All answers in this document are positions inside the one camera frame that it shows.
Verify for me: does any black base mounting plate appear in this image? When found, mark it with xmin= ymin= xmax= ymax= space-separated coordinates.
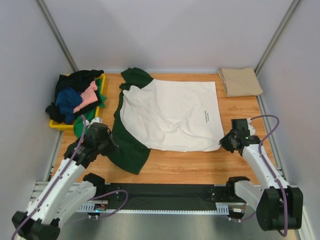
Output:
xmin=95 ymin=183 xmax=245 ymax=211

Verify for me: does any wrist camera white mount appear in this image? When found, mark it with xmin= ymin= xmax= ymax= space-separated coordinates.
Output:
xmin=246 ymin=118 xmax=256 ymax=136
xmin=89 ymin=116 xmax=103 ymax=126

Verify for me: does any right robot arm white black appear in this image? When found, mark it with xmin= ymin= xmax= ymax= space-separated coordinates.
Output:
xmin=219 ymin=118 xmax=304 ymax=237

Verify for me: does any yellow plastic bin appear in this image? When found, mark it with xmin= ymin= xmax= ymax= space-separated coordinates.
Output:
xmin=49 ymin=73 xmax=108 ymax=131

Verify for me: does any slotted cable duct rail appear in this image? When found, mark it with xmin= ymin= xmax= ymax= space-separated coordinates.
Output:
xmin=79 ymin=201 xmax=230 ymax=215

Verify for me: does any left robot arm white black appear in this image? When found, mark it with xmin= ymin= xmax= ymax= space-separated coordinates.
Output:
xmin=11 ymin=122 xmax=116 ymax=240

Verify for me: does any pink t-shirt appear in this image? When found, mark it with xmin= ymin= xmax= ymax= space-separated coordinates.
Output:
xmin=73 ymin=80 xmax=98 ymax=113

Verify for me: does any folded beige t-shirt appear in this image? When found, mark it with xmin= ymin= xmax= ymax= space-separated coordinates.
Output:
xmin=217 ymin=67 xmax=263 ymax=98

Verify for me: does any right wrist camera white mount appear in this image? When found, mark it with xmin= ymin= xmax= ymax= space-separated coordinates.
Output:
xmin=246 ymin=118 xmax=256 ymax=136

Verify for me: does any green and white raglan t-shirt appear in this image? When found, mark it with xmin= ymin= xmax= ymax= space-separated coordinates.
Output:
xmin=107 ymin=67 xmax=224 ymax=175

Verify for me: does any bright green t-shirt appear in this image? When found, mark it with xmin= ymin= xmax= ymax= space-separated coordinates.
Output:
xmin=73 ymin=88 xmax=101 ymax=138

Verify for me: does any black t-shirt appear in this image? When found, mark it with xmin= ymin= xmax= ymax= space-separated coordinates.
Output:
xmin=45 ymin=69 xmax=104 ymax=124

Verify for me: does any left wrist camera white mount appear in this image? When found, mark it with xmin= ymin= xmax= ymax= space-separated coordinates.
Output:
xmin=89 ymin=116 xmax=103 ymax=126

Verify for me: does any blue t-shirt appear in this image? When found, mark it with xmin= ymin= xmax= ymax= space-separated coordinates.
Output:
xmin=55 ymin=87 xmax=83 ymax=125

